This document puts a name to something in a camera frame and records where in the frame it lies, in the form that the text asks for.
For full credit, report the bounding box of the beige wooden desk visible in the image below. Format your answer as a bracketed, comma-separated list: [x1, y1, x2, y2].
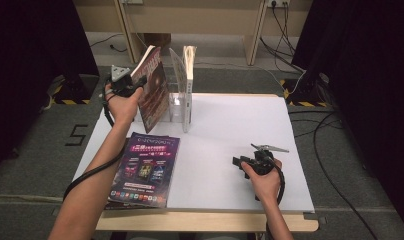
[73, 0, 314, 67]

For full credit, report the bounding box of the white-spined purple magazine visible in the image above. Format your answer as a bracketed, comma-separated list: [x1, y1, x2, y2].
[107, 131, 181, 210]

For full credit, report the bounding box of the brown cardboard box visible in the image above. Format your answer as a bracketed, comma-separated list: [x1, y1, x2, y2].
[143, 33, 173, 51]

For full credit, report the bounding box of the person's right hand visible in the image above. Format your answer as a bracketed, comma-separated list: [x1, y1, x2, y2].
[240, 159, 284, 204]

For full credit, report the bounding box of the stand base with hazard tape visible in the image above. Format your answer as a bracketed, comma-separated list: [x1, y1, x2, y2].
[50, 73, 101, 106]
[279, 71, 331, 108]

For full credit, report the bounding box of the grey tape piece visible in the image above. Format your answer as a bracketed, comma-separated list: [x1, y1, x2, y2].
[303, 212, 328, 225]

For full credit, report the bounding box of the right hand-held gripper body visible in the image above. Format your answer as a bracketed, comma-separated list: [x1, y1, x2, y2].
[243, 143, 290, 176]

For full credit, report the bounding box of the white table cover sheet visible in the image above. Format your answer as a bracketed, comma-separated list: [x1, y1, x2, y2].
[74, 92, 316, 213]

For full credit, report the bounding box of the person's left hand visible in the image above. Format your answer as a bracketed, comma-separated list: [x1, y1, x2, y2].
[104, 83, 144, 125]

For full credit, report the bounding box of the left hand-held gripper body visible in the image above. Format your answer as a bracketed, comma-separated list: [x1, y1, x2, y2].
[108, 65, 138, 98]

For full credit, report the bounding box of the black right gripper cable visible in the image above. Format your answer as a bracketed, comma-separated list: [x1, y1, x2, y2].
[254, 156, 287, 240]

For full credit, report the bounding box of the blue-spined red purple magazine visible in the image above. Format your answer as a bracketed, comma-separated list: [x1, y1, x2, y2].
[130, 44, 172, 135]

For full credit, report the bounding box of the thin black floor cable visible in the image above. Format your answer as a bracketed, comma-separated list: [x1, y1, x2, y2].
[288, 109, 344, 138]

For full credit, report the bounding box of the clear acrylic magazine rack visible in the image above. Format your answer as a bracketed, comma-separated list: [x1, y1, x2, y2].
[132, 75, 193, 124]

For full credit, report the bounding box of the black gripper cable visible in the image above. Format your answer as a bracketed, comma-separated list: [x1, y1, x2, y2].
[254, 156, 287, 240]
[62, 78, 128, 202]

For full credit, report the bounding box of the thick black floor cable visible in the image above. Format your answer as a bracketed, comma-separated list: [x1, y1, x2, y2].
[312, 111, 379, 240]

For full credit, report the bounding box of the wooden table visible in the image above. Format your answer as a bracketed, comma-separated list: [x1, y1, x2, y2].
[95, 92, 320, 233]

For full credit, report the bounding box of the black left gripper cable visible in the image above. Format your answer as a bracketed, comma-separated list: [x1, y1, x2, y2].
[62, 78, 128, 202]

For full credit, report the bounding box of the black power cable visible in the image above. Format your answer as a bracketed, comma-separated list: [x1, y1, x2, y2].
[271, 3, 299, 58]

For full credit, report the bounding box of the white magazine with colourful pictures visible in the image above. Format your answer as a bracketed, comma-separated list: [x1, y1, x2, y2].
[168, 44, 198, 134]

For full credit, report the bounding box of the black curtain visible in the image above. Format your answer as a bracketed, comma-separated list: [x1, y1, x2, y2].
[291, 0, 404, 231]
[0, 0, 101, 174]

